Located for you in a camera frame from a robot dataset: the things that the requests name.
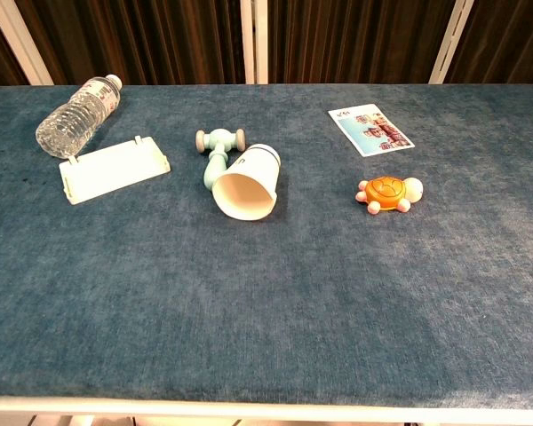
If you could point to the orange toy turtle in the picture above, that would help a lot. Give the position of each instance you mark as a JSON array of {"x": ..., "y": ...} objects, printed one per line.
[{"x": 386, "y": 191}]

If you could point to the white paper cup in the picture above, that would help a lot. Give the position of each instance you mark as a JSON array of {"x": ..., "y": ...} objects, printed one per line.
[{"x": 248, "y": 177}]

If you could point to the white table frame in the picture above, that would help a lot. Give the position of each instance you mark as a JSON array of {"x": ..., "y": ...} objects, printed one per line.
[{"x": 266, "y": 409}]

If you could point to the white slotted metal post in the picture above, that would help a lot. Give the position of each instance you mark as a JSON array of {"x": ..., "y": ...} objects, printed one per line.
[
  {"x": 22, "y": 49},
  {"x": 448, "y": 44},
  {"x": 254, "y": 40}
]

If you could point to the clear plastic water bottle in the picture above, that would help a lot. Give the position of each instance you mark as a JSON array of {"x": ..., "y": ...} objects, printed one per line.
[{"x": 75, "y": 117}]

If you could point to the blue tablecloth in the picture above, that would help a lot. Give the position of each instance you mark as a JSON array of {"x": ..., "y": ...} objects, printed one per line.
[{"x": 266, "y": 288}]

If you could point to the teal toy hammer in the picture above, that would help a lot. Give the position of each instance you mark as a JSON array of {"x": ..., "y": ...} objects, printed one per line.
[{"x": 220, "y": 138}]

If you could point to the white rectangular plastic lid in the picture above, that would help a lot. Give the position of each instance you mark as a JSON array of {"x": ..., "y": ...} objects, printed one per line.
[{"x": 113, "y": 168}]

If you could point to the dark brown pleated curtain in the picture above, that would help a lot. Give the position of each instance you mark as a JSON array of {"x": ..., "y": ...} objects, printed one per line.
[{"x": 160, "y": 40}]

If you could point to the printed picture card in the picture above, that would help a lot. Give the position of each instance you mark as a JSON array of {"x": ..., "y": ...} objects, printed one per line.
[{"x": 373, "y": 131}]

